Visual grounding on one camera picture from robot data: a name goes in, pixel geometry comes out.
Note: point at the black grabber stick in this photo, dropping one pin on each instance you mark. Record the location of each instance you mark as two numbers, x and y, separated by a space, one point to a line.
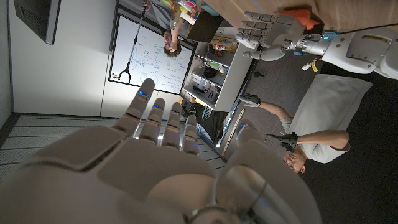
134 40

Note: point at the seated person grey shirt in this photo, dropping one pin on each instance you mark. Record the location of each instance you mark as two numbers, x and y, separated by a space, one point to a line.
171 46

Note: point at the black computer monitor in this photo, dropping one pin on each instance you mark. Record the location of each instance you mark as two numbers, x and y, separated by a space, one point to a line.
37 18

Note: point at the whiteboard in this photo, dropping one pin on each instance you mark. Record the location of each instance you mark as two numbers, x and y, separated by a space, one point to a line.
149 59

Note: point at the teal case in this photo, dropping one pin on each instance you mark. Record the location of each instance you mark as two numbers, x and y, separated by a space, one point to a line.
211 9

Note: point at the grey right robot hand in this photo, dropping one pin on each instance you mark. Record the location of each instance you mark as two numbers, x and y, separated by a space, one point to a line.
140 174

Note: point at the orange toy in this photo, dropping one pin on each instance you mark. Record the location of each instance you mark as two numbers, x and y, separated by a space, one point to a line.
300 17

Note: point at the black laptop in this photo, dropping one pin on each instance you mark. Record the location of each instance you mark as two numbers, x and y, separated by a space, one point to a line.
205 26

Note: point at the white shelf unit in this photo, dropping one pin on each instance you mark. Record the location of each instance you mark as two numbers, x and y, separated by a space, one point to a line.
233 77

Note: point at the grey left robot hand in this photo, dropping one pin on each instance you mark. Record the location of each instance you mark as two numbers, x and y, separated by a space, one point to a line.
280 31

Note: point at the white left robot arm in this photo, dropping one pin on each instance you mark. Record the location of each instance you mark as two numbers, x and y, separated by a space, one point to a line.
360 49

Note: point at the standing person black gloves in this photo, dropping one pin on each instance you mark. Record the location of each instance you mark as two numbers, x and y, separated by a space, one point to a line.
326 99

